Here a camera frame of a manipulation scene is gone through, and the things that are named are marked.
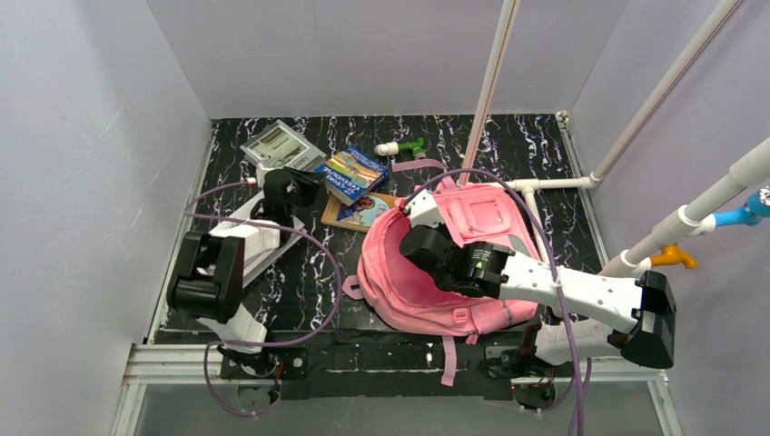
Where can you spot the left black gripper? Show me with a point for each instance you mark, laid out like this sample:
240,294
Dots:
306,187

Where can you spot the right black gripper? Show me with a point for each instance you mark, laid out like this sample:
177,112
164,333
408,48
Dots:
420,246

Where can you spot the pink student backpack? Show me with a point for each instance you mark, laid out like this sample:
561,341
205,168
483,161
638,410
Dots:
408,300

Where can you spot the blue treehouse story book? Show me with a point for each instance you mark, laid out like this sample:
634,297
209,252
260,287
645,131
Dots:
351,174

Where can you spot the orange thin book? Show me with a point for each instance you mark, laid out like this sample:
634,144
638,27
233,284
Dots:
360,215

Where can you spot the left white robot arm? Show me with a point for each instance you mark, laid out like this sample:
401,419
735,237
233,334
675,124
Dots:
216,301

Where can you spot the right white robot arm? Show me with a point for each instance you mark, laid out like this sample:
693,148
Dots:
631,318

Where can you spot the grey furniture catalogue book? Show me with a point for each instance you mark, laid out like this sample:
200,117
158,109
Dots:
281,146

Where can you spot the white furniture catalogue book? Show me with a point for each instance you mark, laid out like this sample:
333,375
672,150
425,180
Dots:
262,246

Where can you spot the green and white faucet toy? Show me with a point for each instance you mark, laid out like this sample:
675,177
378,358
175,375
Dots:
415,148

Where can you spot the orange tap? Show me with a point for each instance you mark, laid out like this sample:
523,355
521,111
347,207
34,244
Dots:
670,255

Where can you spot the blue tap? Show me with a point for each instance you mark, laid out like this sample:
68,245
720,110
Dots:
754,210

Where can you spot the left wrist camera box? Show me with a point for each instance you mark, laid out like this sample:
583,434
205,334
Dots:
266,177

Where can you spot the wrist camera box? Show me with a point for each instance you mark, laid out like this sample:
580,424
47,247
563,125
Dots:
423,210
266,177

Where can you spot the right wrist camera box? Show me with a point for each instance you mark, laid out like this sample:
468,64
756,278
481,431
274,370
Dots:
423,210

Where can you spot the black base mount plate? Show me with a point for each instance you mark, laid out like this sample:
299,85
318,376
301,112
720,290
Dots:
495,356

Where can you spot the aluminium rail frame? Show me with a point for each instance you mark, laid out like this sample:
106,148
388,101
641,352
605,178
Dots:
193,364

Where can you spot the white PVC pipe frame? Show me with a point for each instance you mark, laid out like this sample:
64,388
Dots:
600,60

